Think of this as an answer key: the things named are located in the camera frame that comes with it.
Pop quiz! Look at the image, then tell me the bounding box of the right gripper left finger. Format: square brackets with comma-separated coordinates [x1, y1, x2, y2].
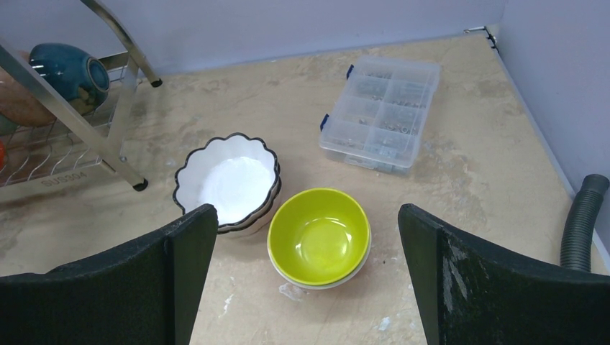
[1, 204, 218, 344]

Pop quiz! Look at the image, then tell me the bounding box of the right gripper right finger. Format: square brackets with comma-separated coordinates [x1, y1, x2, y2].
[398, 203, 609, 344]

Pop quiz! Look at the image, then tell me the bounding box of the white fluted bowl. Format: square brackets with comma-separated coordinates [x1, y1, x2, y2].
[218, 179, 282, 238]
[173, 132, 281, 230]

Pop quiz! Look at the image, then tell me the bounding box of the lime green bowl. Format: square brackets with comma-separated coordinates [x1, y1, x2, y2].
[267, 188, 372, 290]

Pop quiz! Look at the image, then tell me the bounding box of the metal two-tier dish rack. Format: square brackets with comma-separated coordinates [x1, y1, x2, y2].
[1, 0, 163, 203]

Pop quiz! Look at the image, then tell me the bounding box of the clear plastic organizer box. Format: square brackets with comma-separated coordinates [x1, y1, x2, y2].
[319, 55, 441, 175]

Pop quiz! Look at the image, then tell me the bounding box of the front red-orange bowl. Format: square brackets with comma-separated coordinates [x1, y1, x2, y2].
[0, 141, 6, 170]

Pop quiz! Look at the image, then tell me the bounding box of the pale green bowl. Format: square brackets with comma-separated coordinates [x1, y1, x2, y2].
[0, 115, 19, 136]

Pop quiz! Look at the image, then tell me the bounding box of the teal blue bowl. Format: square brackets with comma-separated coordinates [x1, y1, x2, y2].
[29, 43, 111, 115]

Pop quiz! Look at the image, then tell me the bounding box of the brown speckled bowl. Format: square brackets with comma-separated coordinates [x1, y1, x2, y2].
[1, 68, 57, 127]

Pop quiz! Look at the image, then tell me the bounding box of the black hose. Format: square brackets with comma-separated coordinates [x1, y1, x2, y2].
[559, 173, 610, 274]

